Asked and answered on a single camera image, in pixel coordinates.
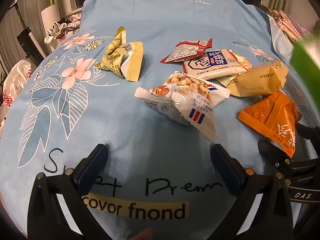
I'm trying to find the blue pillowcase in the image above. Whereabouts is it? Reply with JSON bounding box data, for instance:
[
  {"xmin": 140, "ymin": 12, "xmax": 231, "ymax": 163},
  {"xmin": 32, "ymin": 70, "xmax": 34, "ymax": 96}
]
[{"xmin": 267, "ymin": 15, "xmax": 295, "ymax": 58}]

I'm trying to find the black stand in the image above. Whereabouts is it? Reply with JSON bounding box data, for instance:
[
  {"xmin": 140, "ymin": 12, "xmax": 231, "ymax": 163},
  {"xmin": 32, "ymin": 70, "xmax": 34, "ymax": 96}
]
[{"xmin": 17, "ymin": 26, "xmax": 48, "ymax": 60}]

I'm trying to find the pale yellow snack packet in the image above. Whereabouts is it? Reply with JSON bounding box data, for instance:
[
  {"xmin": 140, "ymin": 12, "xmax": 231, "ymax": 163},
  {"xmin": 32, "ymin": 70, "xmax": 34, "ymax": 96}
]
[{"xmin": 94, "ymin": 26, "xmax": 144, "ymax": 82}]

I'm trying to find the tan yellow snack packet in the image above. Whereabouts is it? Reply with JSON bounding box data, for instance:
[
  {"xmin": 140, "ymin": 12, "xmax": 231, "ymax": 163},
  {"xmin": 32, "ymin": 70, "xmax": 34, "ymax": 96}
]
[{"xmin": 226, "ymin": 59, "xmax": 288, "ymax": 98}]

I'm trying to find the orange snack packet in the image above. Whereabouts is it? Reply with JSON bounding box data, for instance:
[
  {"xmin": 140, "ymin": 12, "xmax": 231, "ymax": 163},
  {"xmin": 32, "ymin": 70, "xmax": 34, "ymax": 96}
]
[{"xmin": 237, "ymin": 91, "xmax": 302, "ymax": 158}]

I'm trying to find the green box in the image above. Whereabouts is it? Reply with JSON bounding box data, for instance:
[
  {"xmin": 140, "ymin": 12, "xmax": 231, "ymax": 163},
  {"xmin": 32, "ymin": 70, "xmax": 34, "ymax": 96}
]
[{"xmin": 290, "ymin": 31, "xmax": 320, "ymax": 85}]

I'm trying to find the white red plastic bag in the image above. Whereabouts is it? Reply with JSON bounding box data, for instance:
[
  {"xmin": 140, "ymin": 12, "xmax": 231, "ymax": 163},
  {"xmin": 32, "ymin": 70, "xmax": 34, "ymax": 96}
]
[{"xmin": 0, "ymin": 59, "xmax": 34, "ymax": 130}]

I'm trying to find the white and blue snack packet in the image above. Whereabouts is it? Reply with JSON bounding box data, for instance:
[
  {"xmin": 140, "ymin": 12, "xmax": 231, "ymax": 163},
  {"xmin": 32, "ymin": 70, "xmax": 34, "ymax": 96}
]
[{"xmin": 182, "ymin": 49, "xmax": 253, "ymax": 80}]

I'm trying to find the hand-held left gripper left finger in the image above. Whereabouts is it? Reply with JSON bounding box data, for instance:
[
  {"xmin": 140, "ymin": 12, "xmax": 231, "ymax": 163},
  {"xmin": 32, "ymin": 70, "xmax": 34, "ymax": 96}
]
[{"xmin": 27, "ymin": 144, "xmax": 110, "ymax": 240}]

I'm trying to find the floral cloth bundle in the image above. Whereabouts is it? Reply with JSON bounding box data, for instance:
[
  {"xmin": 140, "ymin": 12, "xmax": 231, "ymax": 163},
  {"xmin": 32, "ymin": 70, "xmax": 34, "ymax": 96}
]
[{"xmin": 44, "ymin": 14, "xmax": 83, "ymax": 45}]

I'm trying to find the white lamp shade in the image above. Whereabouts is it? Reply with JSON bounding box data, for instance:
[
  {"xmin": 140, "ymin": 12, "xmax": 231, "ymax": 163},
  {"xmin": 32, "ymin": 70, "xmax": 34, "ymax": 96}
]
[{"xmin": 40, "ymin": 4, "xmax": 62, "ymax": 32}]

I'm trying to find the stack of folded cloths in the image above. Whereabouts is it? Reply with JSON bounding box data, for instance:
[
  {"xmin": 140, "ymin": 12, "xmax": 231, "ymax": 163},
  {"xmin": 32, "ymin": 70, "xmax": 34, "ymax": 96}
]
[{"xmin": 260, "ymin": 5, "xmax": 315, "ymax": 43}]

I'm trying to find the white peanut snack packet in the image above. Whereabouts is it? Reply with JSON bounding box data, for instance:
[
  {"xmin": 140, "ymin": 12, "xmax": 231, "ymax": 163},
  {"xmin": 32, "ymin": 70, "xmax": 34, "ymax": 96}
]
[{"xmin": 134, "ymin": 72, "xmax": 231, "ymax": 142}]

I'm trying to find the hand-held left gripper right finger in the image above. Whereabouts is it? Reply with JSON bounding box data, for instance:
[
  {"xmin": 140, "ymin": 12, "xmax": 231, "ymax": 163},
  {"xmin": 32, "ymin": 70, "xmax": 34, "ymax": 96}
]
[{"xmin": 211, "ymin": 144, "xmax": 294, "ymax": 240}]

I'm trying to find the red snack packet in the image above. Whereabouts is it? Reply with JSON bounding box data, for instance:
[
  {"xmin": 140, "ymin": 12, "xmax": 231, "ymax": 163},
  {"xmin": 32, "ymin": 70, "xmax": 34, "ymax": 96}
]
[{"xmin": 160, "ymin": 39, "xmax": 213, "ymax": 64}]

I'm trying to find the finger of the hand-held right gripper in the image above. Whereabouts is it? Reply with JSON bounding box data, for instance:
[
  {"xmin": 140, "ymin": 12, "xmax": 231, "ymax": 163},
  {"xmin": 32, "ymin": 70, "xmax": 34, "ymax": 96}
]
[
  {"xmin": 257, "ymin": 139, "xmax": 320, "ymax": 188},
  {"xmin": 296, "ymin": 123, "xmax": 320, "ymax": 143}
]

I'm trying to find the blue floral bedsheet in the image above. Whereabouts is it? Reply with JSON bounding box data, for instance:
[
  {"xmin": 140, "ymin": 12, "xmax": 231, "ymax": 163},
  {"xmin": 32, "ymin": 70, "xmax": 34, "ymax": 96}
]
[{"xmin": 0, "ymin": 0, "xmax": 320, "ymax": 240}]

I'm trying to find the pale green snack packet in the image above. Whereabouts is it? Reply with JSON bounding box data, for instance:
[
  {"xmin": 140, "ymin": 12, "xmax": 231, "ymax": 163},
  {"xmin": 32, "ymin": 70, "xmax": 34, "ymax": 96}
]
[{"xmin": 214, "ymin": 51, "xmax": 253, "ymax": 88}]

